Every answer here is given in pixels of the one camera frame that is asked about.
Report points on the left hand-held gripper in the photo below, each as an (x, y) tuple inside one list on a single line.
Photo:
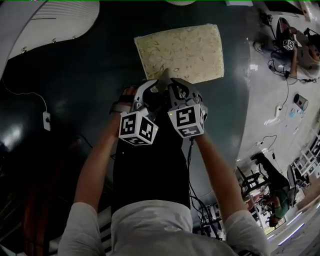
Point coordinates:
[(136, 126)]

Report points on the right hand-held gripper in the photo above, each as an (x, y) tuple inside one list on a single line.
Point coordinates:
[(187, 118)]

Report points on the gray wiping cloth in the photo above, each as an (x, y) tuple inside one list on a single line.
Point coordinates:
[(165, 78)]

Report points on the cream upholstered footstool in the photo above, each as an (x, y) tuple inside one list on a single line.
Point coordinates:
[(182, 50)]

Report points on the person's right forearm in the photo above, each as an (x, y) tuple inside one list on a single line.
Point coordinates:
[(217, 175)]

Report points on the person's left forearm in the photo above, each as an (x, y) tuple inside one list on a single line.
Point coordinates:
[(100, 162)]

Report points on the person's left hand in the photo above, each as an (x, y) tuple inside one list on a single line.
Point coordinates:
[(123, 102)]

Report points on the person's black trousers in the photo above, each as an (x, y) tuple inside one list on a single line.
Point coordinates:
[(152, 170)]

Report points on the white power strip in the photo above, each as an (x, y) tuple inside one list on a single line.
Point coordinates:
[(278, 110), (46, 121)]

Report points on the black shopping basket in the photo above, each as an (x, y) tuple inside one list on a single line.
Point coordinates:
[(250, 181)]

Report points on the round waste bin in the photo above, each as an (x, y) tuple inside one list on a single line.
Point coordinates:
[(300, 102)]

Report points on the person's white t-shirt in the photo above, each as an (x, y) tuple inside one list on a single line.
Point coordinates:
[(155, 230)]

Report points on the white shelving rack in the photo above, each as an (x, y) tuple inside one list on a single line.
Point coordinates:
[(308, 160)]

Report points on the black office chair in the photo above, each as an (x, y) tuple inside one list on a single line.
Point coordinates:
[(292, 185)]

